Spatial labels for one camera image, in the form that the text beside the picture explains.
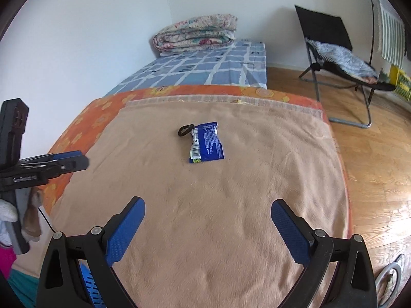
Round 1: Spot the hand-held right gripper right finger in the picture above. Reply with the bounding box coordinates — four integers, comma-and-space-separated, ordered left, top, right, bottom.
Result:
270, 199, 377, 308

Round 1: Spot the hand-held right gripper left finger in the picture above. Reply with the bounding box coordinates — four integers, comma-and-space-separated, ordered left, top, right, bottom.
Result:
36, 196, 146, 308

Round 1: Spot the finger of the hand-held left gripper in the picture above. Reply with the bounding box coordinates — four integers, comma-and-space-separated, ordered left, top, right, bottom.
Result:
19, 151, 82, 165
37, 156, 89, 180

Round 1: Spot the blue snack packet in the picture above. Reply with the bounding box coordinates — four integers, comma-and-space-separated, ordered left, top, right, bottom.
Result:
188, 121, 226, 164

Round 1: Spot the person's left forearm pink sleeve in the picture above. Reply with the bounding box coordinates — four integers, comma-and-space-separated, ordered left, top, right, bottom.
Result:
0, 245, 17, 283

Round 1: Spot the person's left hand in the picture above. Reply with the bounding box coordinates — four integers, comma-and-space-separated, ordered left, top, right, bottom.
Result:
0, 188, 43, 247

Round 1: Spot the orange floral bed sheet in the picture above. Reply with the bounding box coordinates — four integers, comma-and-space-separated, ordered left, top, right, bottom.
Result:
42, 85, 354, 241

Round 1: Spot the beige blanket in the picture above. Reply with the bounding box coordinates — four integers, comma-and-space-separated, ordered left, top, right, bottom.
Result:
50, 98, 350, 308

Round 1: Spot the teal cloth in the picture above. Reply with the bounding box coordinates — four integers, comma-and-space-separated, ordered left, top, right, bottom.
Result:
8, 269, 41, 308

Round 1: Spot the blue checked bed sheet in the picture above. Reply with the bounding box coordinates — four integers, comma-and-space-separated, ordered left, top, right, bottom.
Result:
104, 40, 268, 97

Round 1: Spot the folded floral quilt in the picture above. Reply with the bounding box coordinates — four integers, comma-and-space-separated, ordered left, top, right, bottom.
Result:
152, 13, 239, 53

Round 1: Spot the blue striped cushion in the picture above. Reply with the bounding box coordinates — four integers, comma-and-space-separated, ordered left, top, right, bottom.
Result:
305, 37, 379, 81

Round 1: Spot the yellow crate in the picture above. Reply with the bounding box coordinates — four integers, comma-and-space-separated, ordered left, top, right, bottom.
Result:
388, 65, 411, 101

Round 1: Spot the black folding chair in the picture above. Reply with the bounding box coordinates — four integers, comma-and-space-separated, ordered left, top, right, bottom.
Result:
294, 5, 397, 129

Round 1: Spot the black rack pole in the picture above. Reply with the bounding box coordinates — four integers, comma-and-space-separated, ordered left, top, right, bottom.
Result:
366, 0, 378, 66

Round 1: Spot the black cable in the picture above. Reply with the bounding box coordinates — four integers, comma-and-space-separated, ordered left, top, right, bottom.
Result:
38, 207, 56, 234

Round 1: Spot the white round frame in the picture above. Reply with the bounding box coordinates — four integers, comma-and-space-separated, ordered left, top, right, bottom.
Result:
374, 253, 407, 307

